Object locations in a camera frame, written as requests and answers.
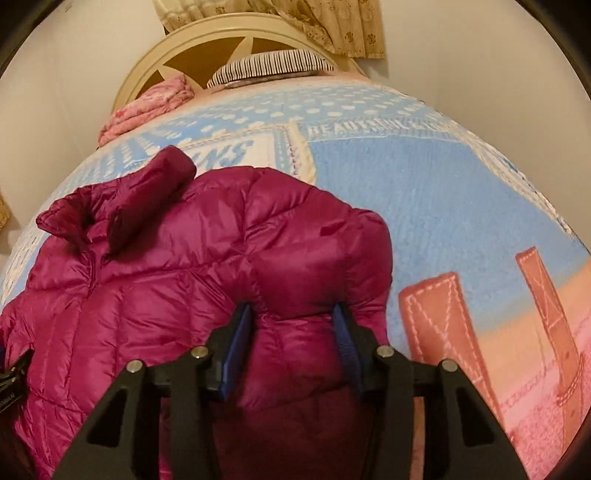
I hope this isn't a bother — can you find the magenta puffer jacket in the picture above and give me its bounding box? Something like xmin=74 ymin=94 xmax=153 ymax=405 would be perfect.
xmin=0 ymin=145 xmax=402 ymax=480

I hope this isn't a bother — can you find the cream wooden headboard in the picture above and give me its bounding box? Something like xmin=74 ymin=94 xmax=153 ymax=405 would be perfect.
xmin=112 ymin=13 xmax=365 ymax=114

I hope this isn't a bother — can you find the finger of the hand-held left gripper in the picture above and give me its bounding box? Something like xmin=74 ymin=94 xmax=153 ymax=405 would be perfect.
xmin=0 ymin=348 xmax=35 ymax=385

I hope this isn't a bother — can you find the striped pillow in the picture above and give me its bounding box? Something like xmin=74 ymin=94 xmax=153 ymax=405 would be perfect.
xmin=206 ymin=51 xmax=336 ymax=89

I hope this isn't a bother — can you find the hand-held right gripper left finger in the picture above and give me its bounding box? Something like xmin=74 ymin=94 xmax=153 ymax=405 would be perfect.
xmin=54 ymin=302 xmax=252 ymax=480

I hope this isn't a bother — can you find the blue and pink printed blanket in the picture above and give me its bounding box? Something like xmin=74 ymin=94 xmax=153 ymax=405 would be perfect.
xmin=0 ymin=76 xmax=591 ymax=480

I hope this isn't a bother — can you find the pink folded blanket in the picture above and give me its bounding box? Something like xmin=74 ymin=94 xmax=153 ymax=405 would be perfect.
xmin=97 ymin=75 xmax=197 ymax=147

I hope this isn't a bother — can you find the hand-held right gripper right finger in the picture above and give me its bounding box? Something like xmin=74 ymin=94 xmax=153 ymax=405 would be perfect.
xmin=332 ymin=302 xmax=529 ymax=480

